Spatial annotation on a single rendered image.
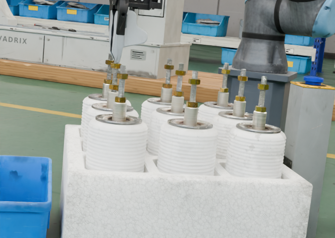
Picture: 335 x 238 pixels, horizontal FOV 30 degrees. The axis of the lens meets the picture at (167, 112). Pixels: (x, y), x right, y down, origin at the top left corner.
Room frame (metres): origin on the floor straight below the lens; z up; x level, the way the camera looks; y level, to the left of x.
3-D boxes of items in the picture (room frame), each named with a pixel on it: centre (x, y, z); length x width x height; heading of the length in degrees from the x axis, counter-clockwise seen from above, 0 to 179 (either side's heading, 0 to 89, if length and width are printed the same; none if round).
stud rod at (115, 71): (1.10, 0.10, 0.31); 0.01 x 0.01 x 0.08
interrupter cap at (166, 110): (1.12, -0.02, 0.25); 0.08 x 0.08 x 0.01
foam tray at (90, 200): (1.12, -0.02, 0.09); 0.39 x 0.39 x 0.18; 11
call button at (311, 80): (1.25, -0.29, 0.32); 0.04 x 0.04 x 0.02
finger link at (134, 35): (1.08, 0.08, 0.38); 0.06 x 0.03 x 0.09; 107
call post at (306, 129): (1.25, -0.29, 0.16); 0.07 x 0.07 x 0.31; 11
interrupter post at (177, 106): (1.12, -0.02, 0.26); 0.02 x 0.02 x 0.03
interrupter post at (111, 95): (1.10, 0.10, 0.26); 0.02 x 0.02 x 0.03
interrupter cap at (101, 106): (1.10, 0.10, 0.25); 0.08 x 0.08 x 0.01
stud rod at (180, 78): (1.12, -0.02, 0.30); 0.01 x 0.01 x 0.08
